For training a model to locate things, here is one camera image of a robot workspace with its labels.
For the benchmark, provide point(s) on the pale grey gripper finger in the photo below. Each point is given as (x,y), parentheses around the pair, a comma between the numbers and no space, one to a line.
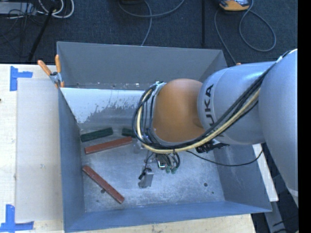
(146,180)
(138,146)

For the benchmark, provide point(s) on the grey metal bin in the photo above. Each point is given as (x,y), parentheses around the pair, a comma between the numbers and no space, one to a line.
(136,67)

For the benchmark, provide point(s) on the dark green flat block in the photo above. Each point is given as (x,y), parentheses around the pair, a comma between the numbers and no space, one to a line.
(127,132)
(97,134)

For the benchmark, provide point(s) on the red-brown flat block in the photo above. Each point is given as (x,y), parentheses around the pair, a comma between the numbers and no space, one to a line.
(103,184)
(108,145)

